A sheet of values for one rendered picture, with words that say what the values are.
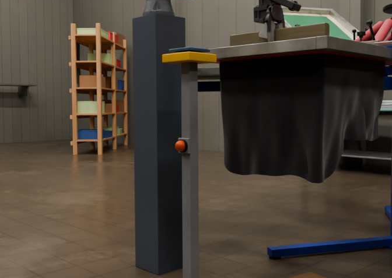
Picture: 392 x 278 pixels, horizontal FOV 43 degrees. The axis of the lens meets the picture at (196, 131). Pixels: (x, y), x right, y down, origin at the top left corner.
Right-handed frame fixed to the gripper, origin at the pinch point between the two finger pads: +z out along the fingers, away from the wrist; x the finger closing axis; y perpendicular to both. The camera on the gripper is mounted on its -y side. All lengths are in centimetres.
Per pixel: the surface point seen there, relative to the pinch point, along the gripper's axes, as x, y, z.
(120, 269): 4, 89, 97
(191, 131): 31.7, 12.5, 30.2
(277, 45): 13.7, -10.0, 2.9
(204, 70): -51, 82, -1
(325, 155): -1.4, -17.9, 39.7
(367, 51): -13.5, -27.8, 4.7
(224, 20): -496, 441, -141
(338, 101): -7.4, -19.9, 21.4
